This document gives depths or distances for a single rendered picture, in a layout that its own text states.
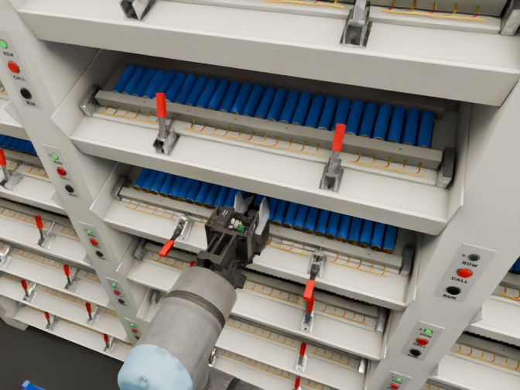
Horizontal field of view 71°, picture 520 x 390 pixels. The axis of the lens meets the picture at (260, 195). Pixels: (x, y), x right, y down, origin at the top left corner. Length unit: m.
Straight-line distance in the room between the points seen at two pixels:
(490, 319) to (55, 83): 0.78
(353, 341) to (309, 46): 0.61
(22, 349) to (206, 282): 1.42
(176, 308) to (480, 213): 0.40
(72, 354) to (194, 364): 1.30
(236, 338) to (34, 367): 0.97
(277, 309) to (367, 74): 0.57
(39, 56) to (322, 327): 0.71
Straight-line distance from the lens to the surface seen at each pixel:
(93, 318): 1.39
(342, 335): 0.84
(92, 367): 1.70
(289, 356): 1.02
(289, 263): 0.68
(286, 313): 0.85
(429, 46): 0.44
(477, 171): 0.48
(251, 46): 0.45
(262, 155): 0.56
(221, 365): 1.24
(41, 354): 1.81
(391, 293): 0.68
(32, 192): 0.95
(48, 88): 0.67
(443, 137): 0.61
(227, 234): 0.55
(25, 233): 1.17
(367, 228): 0.69
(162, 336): 0.48
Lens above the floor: 1.44
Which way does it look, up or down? 42 degrees down
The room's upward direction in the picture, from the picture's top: straight up
